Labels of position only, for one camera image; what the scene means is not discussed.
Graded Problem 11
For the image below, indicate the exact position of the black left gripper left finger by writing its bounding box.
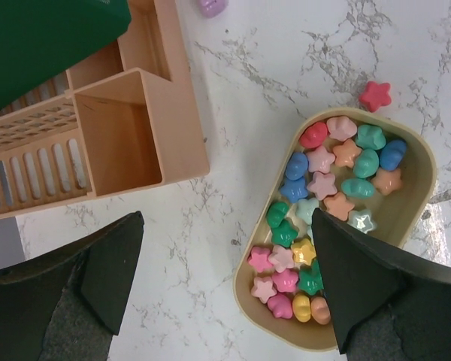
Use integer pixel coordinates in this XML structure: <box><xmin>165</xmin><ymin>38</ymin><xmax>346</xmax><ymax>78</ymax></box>
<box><xmin>0</xmin><ymin>211</ymin><xmax>144</xmax><ymax>360</ymax></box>

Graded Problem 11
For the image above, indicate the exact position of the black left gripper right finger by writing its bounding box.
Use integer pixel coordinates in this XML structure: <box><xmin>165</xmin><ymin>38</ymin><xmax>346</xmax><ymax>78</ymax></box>
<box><xmin>312</xmin><ymin>209</ymin><xmax>451</xmax><ymax>360</ymax></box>

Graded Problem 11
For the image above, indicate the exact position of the peach desk organizer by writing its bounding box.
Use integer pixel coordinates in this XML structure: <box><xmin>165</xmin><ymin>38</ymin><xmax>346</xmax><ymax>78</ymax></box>
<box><xmin>0</xmin><ymin>1</ymin><xmax>210</xmax><ymax>218</ymax></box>

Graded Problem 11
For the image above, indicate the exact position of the loose red star candy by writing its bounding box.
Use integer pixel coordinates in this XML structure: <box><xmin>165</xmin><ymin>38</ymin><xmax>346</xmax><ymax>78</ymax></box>
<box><xmin>359</xmin><ymin>81</ymin><xmax>392</xmax><ymax>112</ymax></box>

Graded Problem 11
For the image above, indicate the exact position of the green ring binder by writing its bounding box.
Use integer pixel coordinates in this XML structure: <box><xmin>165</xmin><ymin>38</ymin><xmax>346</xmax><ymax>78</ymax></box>
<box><xmin>0</xmin><ymin>1</ymin><xmax>131</xmax><ymax>110</ymax></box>

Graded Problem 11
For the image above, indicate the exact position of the loose purple candy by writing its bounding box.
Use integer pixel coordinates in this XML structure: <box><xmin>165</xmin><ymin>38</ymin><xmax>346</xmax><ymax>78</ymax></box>
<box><xmin>198</xmin><ymin>0</ymin><xmax>229</xmax><ymax>18</ymax></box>

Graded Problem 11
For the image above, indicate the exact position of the beige tray of star candies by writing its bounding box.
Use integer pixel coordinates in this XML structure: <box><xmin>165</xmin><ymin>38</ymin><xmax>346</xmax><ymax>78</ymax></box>
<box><xmin>234</xmin><ymin>108</ymin><xmax>436</xmax><ymax>351</ymax></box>

